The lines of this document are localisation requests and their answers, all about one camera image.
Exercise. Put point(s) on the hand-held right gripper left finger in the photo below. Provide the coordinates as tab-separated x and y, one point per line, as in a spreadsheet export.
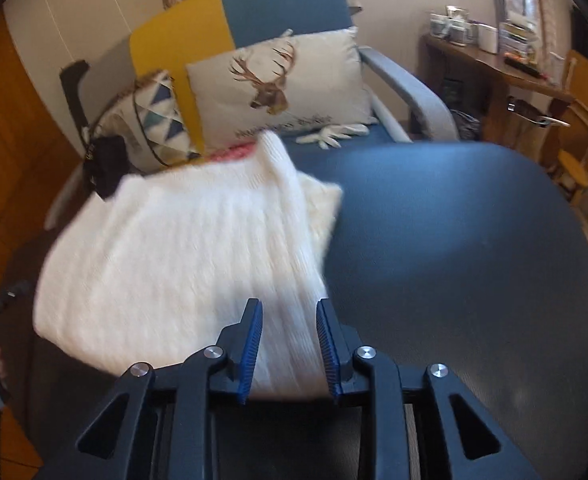
251	355

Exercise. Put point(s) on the dark patterned bag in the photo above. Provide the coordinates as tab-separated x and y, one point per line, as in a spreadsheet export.
461	110

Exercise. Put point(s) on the black upright post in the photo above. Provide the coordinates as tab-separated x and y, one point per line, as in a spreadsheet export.
71	85

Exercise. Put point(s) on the yellow wooden stool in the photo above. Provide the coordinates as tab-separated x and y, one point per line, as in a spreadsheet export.
574	170

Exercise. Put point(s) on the brown paper bag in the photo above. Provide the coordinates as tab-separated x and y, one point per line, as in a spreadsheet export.
529	125

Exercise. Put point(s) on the cluster of small jars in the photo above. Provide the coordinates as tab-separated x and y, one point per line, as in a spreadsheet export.
451	25

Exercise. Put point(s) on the blue yellow grey sofa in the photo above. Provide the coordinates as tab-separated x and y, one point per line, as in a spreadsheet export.
284	5

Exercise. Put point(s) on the deer print cushion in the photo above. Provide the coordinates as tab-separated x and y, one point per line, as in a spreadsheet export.
324	75

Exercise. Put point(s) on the black shoulder bag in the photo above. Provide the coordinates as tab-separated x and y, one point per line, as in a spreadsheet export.
106	165

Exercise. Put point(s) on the pink patterned cloth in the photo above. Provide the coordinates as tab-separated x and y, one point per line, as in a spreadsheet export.
233	152

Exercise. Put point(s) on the stack of books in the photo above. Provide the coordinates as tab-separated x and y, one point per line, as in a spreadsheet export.
519	35

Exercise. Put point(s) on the white knit sweater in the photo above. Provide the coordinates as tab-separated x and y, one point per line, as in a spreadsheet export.
173	240

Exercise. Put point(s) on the white box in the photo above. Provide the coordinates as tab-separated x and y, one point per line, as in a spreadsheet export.
487	39

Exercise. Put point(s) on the white glove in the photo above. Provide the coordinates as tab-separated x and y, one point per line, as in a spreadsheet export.
334	134

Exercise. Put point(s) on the triangle pattern cushion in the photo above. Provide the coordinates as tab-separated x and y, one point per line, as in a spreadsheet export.
163	110

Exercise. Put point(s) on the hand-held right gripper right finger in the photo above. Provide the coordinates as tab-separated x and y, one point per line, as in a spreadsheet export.
326	355

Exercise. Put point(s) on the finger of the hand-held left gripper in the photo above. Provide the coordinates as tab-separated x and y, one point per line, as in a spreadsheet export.
16	291

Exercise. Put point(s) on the wooden side desk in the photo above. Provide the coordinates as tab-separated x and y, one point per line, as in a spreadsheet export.
484	62

